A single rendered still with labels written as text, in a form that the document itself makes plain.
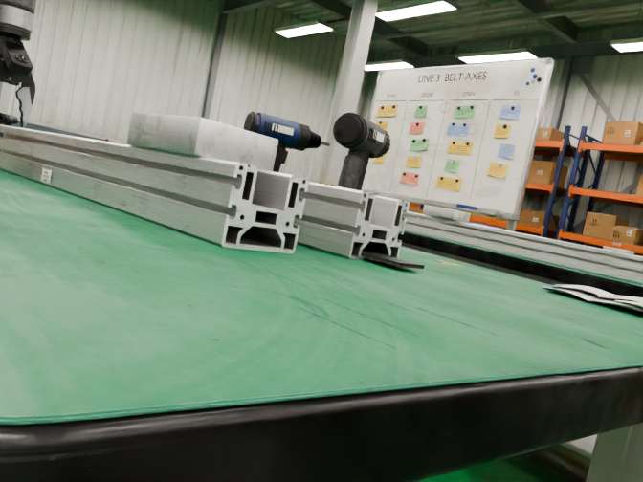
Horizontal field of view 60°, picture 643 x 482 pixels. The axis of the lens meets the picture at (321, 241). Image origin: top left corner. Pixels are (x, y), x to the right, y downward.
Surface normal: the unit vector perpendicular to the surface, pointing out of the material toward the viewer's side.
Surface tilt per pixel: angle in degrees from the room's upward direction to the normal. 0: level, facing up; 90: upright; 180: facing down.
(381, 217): 90
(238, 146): 90
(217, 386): 0
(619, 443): 90
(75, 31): 90
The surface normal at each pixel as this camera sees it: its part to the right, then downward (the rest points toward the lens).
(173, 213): -0.70, -0.08
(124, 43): 0.62, 0.18
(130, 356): 0.19, -0.98
